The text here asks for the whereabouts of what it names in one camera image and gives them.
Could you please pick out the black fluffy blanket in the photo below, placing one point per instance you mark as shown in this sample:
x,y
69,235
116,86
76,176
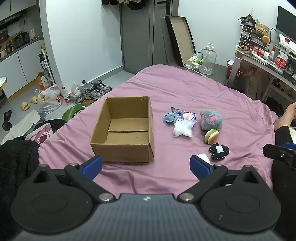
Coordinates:
x,y
16,166

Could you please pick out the woven basket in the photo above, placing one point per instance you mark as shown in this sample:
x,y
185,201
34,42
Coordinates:
x,y
262,29

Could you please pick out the orange white carton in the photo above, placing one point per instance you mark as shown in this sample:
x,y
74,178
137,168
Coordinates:
x,y
42,81

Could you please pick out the pink bed sheet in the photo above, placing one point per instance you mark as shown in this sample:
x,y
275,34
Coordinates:
x,y
185,81

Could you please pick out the brown cardboard box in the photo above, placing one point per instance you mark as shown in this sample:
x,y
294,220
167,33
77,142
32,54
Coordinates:
x,y
122,150

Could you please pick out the white yellow bottle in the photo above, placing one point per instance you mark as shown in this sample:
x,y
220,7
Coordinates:
x,y
193,59

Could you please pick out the large clear water jug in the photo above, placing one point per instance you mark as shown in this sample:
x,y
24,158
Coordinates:
x,y
208,59

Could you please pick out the water bottle red label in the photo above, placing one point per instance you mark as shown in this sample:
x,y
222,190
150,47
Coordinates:
x,y
66,95

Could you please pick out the green leaf cushion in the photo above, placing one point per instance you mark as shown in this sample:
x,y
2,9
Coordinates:
x,y
72,111

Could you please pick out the black cloth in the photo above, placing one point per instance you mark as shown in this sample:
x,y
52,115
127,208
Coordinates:
x,y
54,124

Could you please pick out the clear bag of white stuffing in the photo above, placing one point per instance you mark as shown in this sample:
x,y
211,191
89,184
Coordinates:
x,y
182,129

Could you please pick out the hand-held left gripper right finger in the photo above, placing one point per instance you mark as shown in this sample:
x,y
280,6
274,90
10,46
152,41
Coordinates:
x,y
198,167

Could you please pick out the white keyboard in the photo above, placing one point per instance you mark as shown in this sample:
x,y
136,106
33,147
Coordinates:
x,y
286,41

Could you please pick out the clear plastic bag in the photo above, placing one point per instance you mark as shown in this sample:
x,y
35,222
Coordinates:
x,y
76,92

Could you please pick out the yellow slipper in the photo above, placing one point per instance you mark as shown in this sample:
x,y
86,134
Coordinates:
x,y
34,99
25,106

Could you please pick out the white kitchen cabinet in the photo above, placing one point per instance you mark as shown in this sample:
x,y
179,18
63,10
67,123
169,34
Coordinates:
x,y
18,62

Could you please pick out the jar with white lid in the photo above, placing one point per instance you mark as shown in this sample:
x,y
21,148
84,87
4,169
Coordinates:
x,y
230,68

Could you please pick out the black slipper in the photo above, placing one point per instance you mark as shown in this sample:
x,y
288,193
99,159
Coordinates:
x,y
7,126
7,114

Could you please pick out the small colourful printed packet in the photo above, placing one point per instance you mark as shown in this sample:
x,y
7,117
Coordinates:
x,y
188,116

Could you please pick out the orange burger plush toy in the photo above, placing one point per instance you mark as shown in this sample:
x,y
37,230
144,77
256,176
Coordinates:
x,y
211,136

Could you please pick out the white cloth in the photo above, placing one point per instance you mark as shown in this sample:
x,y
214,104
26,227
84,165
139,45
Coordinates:
x,y
23,125

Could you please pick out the black monitor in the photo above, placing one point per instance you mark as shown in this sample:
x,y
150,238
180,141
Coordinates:
x,y
286,20

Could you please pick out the grey fluffy plush toy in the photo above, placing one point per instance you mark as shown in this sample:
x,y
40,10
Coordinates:
x,y
210,120

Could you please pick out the black picture frame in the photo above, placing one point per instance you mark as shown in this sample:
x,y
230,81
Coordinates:
x,y
182,39

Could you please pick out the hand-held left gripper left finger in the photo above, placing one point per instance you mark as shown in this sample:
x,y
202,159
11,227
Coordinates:
x,y
92,166

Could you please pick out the grey door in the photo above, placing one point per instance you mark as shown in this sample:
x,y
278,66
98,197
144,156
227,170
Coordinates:
x,y
138,34

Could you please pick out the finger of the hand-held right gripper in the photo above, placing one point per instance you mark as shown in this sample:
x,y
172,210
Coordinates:
x,y
272,151

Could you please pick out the white desk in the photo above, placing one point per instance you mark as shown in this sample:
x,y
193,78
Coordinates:
x,y
261,64

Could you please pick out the blue denim soft toy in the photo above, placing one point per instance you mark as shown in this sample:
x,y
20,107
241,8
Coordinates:
x,y
170,117

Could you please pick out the pink white printed pillow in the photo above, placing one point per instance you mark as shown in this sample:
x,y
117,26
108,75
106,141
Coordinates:
x,y
40,136

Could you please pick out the white plastic bag red print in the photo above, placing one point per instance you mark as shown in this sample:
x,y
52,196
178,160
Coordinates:
x,y
49,99

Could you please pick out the black stitched plush white patch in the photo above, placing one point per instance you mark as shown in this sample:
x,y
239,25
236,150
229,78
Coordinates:
x,y
218,150

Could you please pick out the white narrow trolley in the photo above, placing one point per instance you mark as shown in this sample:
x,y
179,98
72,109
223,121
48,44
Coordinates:
x,y
46,64

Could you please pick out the white soft pad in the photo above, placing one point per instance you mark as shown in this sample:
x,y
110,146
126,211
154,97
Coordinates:
x,y
204,158

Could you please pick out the hanging dark clothes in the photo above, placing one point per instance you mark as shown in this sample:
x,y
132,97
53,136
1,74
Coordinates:
x,y
120,2

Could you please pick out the person's foot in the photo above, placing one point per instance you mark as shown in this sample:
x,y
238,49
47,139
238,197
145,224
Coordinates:
x,y
288,113

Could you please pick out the grey drawer organizer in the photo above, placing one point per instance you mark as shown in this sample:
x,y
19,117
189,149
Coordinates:
x,y
251,34

